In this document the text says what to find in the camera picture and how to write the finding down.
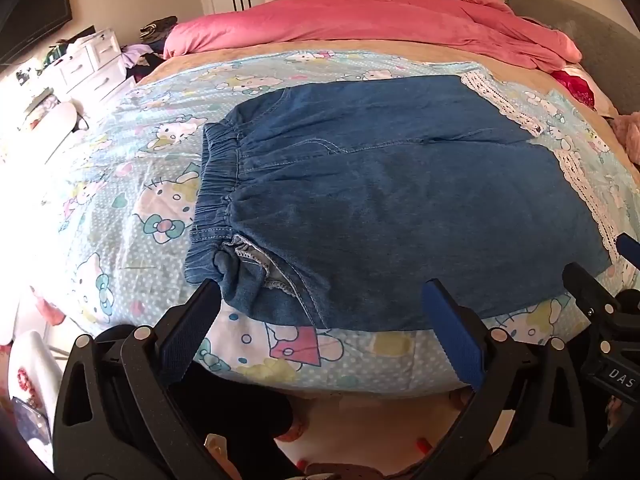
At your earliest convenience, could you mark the red cloth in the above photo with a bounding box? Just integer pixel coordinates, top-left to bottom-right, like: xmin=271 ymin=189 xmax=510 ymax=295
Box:
xmin=550 ymin=67 xmax=597 ymax=111

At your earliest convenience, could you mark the light blue cartoon printed blanket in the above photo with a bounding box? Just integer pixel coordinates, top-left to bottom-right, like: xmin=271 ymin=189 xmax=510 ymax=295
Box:
xmin=59 ymin=50 xmax=640 ymax=402

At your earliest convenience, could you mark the white drawer chest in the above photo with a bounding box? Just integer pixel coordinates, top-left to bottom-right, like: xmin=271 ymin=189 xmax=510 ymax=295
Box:
xmin=42 ymin=27 xmax=126 ymax=104

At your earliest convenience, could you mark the pink quilt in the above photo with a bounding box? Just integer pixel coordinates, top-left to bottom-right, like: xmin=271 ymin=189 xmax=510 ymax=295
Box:
xmin=162 ymin=0 xmax=584 ymax=74

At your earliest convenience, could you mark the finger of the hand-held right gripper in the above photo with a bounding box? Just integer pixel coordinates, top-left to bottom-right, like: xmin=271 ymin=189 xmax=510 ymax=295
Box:
xmin=616 ymin=232 xmax=640 ymax=264
xmin=562 ymin=262 xmax=622 ymax=322

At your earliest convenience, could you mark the blue denim pants lace trim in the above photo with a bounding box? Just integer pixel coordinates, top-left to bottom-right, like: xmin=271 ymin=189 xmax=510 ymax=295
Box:
xmin=184 ymin=72 xmax=628 ymax=334

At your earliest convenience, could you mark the pile of dark clothes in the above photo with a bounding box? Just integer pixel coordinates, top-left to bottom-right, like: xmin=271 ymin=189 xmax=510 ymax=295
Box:
xmin=120 ymin=15 xmax=179 ymax=81

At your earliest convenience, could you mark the grey padded headboard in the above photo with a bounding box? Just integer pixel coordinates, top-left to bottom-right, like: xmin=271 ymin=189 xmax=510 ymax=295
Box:
xmin=505 ymin=0 xmax=640 ymax=167

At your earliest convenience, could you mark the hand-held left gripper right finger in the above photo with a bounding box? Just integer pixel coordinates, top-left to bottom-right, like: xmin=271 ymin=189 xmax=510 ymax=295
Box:
xmin=414 ymin=277 xmax=597 ymax=480

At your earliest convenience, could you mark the pink plush garment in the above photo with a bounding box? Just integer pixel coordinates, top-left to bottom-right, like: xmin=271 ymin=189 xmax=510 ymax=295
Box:
xmin=612 ymin=112 xmax=640 ymax=166

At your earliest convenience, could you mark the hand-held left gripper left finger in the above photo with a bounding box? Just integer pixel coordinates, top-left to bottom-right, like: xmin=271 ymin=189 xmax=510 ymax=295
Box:
xmin=52 ymin=279 xmax=237 ymax=480

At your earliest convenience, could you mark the black flat screen television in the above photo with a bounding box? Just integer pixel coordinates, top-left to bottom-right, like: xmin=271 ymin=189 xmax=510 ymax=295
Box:
xmin=0 ymin=0 xmax=74 ymax=64

